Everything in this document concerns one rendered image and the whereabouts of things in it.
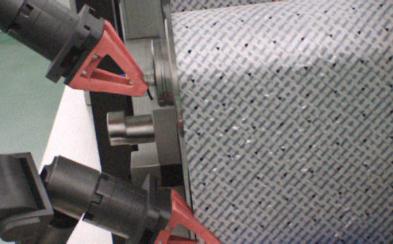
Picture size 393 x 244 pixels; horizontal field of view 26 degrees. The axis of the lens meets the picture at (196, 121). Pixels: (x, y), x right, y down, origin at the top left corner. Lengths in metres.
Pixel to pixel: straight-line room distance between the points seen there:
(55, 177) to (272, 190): 0.23
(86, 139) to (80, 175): 0.86
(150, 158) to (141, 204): 0.11
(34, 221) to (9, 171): 0.06
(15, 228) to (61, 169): 0.08
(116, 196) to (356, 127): 0.27
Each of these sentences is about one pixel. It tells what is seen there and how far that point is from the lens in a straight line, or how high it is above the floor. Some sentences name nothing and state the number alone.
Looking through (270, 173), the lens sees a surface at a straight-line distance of 0.91.
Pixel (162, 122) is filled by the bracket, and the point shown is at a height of 1.19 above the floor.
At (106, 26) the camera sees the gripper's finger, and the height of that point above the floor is 1.31.
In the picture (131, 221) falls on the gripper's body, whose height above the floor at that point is 1.12.
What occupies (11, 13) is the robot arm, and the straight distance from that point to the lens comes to 0.87.
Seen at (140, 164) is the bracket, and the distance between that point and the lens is 0.98.
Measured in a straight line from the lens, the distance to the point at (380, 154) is 0.93.
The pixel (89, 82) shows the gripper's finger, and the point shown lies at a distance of 0.88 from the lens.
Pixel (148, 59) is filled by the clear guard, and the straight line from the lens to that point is 1.93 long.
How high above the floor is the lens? 1.52
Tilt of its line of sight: 20 degrees down
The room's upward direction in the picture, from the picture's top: 6 degrees counter-clockwise
